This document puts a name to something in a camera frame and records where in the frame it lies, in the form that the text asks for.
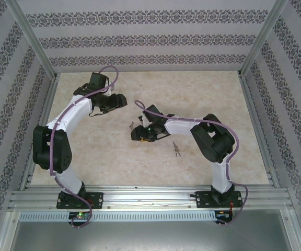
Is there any slotted grey cable duct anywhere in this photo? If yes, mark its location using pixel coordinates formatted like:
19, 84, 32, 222
18, 211, 216, 222

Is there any aluminium frame post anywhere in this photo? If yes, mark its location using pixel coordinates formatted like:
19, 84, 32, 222
238, 0, 294, 78
3, 0, 60, 81

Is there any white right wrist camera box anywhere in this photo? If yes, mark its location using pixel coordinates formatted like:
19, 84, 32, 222
138, 113, 149, 127

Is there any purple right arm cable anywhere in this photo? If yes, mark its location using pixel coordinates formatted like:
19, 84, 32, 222
134, 99, 247, 228

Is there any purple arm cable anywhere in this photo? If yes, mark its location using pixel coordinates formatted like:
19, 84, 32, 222
50, 65, 120, 230
134, 99, 247, 228

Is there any grey metal bottom panel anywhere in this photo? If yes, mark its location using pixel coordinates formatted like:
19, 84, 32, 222
4, 211, 301, 251

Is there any aluminium side rail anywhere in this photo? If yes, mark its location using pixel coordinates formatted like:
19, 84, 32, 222
19, 74, 60, 190
240, 75, 281, 189

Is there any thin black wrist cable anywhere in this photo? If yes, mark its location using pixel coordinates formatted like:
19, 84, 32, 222
87, 106, 108, 118

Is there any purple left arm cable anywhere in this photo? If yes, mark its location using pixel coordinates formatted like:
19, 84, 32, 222
50, 65, 120, 230

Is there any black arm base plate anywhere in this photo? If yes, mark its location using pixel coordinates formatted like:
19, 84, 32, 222
57, 192, 104, 210
196, 190, 244, 209

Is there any aluminium mounting rail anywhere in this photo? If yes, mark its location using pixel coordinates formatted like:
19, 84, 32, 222
8, 184, 294, 211

